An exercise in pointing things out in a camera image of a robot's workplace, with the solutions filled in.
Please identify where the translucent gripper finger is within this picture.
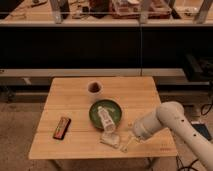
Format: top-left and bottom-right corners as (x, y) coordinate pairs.
(120, 139), (136, 153)
(128, 131), (134, 139)

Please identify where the white sponge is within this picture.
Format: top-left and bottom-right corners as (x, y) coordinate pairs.
(100, 133), (120, 148)

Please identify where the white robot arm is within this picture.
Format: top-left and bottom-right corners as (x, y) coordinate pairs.
(121, 101), (213, 171)

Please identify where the green ceramic bowl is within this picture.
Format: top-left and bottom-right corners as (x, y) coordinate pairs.
(89, 99), (122, 130)

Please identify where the white plastic bottle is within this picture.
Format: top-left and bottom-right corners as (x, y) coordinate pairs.
(98, 106), (116, 133)

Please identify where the wooden table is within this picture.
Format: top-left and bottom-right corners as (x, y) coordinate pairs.
(28, 76), (179, 171)

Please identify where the black red snack bar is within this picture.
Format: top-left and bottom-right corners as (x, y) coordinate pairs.
(53, 117), (71, 140)

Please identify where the black foot pedal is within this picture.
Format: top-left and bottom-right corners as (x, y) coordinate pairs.
(193, 124), (212, 141)

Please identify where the wooden shelf bench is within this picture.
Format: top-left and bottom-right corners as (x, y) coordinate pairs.
(0, 0), (213, 27)

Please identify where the black cable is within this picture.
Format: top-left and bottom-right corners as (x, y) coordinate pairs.
(175, 154), (213, 171)

